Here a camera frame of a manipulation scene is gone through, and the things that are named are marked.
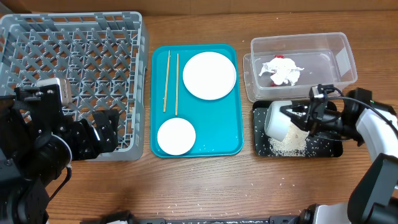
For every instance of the grey dishwasher rack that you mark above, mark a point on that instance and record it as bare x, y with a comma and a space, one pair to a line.
104, 55

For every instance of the pink shallow bowl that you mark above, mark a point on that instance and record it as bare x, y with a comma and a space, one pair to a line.
176, 136

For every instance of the white round plate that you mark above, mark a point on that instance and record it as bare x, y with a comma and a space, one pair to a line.
209, 75

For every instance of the clear plastic bin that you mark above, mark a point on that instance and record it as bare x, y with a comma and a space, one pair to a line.
327, 59

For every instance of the white napkin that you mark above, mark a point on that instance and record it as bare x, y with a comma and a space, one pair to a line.
282, 70

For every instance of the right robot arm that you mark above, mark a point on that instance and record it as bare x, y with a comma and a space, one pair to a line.
363, 120

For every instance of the grey bowl with rice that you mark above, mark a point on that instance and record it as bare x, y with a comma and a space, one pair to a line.
277, 124

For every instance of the black rectangular tray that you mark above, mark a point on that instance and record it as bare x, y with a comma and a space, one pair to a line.
323, 149

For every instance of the wooden chopstick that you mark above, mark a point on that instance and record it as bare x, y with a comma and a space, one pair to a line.
166, 82
177, 86

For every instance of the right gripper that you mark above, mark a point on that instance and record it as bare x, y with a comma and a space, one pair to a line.
311, 113

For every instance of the spilled white rice pile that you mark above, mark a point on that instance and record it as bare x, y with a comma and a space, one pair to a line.
289, 143

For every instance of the red snack wrapper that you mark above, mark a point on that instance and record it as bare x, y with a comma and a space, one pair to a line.
276, 56

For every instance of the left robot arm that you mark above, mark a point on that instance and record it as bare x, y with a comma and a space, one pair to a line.
38, 142

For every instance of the teal serving tray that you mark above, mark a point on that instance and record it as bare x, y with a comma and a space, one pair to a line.
218, 123

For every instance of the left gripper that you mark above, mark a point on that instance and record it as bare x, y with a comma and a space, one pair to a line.
91, 149

